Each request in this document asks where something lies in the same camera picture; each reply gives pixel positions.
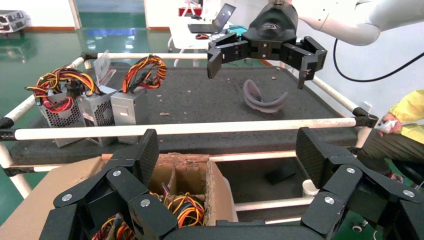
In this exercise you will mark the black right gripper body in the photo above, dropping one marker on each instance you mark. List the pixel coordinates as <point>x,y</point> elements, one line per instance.
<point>271,30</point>

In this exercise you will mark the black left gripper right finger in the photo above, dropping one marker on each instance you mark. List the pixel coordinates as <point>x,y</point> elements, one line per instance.
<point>344,185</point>

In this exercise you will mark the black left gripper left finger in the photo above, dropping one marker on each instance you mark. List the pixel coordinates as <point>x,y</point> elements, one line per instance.
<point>132,198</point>

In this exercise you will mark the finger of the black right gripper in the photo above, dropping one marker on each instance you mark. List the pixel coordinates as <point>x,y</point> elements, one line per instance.
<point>308,56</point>
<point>228,49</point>

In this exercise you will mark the small white handheld device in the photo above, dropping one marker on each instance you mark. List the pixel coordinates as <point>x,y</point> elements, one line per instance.
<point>387,126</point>

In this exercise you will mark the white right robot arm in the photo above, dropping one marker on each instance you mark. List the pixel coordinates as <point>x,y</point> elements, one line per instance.
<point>364,16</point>

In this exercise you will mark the yellow sleeved forearm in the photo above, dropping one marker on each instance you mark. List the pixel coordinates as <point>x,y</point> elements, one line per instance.
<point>410,109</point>

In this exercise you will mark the red box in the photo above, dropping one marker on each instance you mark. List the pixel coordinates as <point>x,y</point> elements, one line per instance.
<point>188,11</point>

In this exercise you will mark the cardboard box with dividers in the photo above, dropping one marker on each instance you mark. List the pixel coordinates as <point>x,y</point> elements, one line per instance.
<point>33,205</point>

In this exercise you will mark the bystander bare hand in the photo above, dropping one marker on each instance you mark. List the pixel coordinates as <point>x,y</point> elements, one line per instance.
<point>390,117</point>

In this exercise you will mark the teal cloth item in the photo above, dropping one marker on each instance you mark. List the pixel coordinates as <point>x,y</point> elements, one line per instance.
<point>236,29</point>

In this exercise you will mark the red computer mouse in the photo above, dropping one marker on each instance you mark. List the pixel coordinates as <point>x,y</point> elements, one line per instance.
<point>202,36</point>

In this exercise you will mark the black laptop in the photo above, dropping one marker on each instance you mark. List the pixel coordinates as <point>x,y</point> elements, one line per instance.
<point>225,16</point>

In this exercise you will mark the white desk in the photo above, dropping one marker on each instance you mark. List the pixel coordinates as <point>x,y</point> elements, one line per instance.
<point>180,36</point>

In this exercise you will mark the seated person dark trousers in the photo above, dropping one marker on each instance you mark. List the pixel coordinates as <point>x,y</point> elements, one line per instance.
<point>384,152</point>

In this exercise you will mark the black foam mat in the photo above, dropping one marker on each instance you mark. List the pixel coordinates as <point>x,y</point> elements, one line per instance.
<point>205,96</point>

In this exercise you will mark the black flat block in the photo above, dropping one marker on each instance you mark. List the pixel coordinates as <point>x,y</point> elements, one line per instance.
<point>281,175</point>

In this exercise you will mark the grey curved rubber piece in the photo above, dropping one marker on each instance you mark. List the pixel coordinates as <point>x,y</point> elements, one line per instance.
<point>261,104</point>

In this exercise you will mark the clear acrylic sign stand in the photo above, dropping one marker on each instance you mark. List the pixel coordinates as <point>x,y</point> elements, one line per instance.
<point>102,64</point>

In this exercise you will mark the silver equipment cases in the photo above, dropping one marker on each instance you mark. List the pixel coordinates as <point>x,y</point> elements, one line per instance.
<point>11,21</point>

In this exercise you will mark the white wall socket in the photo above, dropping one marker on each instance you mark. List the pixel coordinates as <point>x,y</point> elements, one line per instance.
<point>367,106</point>

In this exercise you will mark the white pipe rack frame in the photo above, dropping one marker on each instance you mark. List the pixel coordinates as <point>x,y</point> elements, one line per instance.
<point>198,127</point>

